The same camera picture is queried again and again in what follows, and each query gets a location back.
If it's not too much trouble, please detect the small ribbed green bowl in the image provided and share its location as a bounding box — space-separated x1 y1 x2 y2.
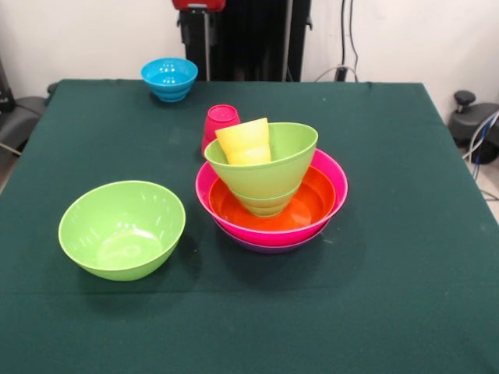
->
232 186 299 218

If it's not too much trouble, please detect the blue and white cable bundle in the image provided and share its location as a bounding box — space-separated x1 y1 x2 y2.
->
462 111 499 164

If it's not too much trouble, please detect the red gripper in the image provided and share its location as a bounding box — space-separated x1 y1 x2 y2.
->
172 0 228 48

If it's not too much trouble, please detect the orange bowl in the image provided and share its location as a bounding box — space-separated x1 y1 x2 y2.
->
208 165 337 231

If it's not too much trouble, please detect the purple bowl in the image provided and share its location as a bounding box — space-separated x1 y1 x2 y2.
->
229 228 328 255

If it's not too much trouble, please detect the small blue bowl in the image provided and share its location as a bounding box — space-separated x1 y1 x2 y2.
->
140 57 199 104

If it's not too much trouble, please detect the black chair with round knob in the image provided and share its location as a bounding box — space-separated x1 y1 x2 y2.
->
448 90 499 164

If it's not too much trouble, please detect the dark green tablecloth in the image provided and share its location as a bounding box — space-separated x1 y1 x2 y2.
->
0 79 499 374

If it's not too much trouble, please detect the black office chair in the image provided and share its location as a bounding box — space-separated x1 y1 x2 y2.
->
0 58 58 157

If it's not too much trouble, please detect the large green bowl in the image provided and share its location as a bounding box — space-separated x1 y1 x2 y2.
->
58 180 187 282

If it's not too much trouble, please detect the pink bowl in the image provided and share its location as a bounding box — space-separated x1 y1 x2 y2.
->
195 148 349 247

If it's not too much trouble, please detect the red cup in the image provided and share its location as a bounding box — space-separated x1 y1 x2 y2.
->
200 104 242 161

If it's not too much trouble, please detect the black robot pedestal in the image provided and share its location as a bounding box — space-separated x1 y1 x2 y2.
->
177 0 313 83

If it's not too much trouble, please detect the medium green bowl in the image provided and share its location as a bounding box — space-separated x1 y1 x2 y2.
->
203 122 320 198

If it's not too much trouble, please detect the yellow cup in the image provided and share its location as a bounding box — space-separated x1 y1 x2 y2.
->
214 117 272 166

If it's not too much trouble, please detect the black wall cable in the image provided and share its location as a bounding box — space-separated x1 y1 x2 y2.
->
341 0 359 82

